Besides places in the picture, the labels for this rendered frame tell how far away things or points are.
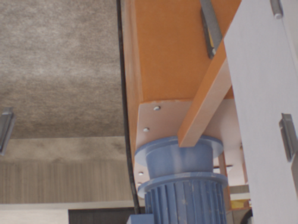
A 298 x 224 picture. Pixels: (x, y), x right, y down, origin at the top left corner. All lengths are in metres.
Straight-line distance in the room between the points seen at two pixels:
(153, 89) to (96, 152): 1.80
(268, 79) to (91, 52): 1.47
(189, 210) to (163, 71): 0.35
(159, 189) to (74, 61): 0.97
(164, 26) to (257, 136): 0.58
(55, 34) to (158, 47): 0.83
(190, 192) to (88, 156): 1.67
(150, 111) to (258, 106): 0.48
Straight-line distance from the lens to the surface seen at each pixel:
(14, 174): 2.82
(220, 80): 0.89
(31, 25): 1.84
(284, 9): 0.54
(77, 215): 2.95
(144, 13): 1.17
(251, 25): 0.65
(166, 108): 1.07
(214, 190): 1.25
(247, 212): 1.35
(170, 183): 1.22
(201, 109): 1.00
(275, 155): 0.58
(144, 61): 1.09
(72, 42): 1.94
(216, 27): 0.94
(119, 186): 2.78
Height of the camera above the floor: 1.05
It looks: 24 degrees down
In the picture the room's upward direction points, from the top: 175 degrees clockwise
